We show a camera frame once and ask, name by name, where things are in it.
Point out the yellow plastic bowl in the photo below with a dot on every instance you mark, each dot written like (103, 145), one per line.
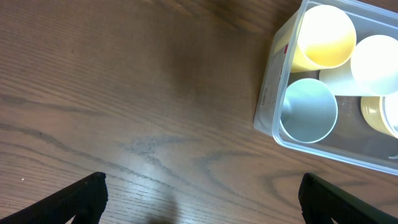
(380, 112)

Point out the yellow plastic cup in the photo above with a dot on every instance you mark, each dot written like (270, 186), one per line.
(326, 38)

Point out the grey plastic cup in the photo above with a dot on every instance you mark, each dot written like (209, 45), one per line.
(309, 111)

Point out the clear plastic container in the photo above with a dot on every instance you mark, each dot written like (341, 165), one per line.
(352, 140)

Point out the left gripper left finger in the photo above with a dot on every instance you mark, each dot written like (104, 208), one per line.
(81, 202)

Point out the cream plastic cup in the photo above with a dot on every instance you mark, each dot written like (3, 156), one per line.
(371, 70)

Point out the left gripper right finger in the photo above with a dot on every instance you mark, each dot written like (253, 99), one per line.
(323, 202)

